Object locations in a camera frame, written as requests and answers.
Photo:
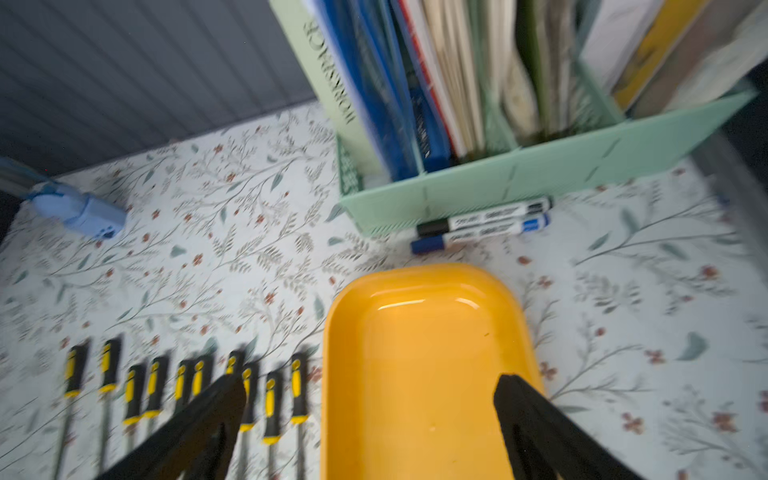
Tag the blue marker pen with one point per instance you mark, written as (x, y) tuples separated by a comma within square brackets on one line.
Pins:
[(474, 234)]

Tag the black yellow file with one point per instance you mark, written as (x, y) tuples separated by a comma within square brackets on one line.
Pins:
[(235, 363), (110, 360), (157, 380), (272, 412), (202, 374), (250, 374), (134, 387), (183, 384)]

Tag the white book in organizer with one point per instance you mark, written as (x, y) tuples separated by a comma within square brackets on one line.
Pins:
[(317, 57)]

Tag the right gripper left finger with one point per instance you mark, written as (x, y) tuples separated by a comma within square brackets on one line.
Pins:
[(197, 443)]

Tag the black marker pen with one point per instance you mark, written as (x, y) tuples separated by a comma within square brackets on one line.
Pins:
[(508, 211)]

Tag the green desktop file organizer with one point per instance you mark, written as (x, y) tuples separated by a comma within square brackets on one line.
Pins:
[(524, 120)]

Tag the white binder right side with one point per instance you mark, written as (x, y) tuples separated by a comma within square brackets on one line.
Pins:
[(724, 43)]

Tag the blue folder in organizer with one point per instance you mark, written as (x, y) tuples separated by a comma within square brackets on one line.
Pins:
[(378, 78)]

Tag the thin round needle file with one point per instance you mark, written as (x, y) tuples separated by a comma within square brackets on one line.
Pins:
[(300, 409)]

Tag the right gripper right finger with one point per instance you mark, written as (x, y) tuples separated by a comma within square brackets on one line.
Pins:
[(543, 443)]

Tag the yellow plastic storage tray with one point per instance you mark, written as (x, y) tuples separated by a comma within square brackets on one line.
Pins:
[(411, 360)]

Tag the blue small desk lamp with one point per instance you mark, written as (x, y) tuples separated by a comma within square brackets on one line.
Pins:
[(85, 213)]

